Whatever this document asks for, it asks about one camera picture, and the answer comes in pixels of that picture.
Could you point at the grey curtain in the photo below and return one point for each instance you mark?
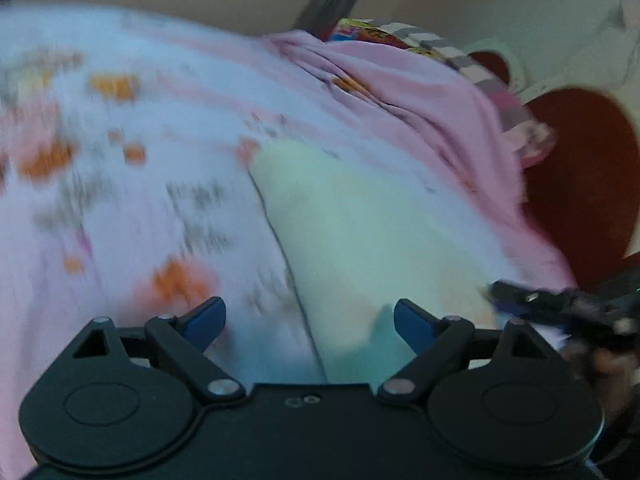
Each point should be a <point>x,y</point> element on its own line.
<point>332,2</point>

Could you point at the pink blanket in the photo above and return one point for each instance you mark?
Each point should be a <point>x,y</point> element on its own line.
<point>425,125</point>

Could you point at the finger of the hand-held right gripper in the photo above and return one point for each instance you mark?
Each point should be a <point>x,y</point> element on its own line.
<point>520,296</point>

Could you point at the red and white headboard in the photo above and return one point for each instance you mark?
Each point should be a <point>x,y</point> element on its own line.
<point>585,170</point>

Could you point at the pink floral bed sheet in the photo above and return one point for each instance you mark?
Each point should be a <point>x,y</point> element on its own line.
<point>125,185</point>

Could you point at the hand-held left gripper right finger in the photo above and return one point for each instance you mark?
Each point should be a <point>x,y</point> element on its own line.
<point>412,321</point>

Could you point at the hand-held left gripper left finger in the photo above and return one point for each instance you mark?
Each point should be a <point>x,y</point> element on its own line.
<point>205,321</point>

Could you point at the cream small garment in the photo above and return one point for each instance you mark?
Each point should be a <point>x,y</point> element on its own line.
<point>350,260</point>

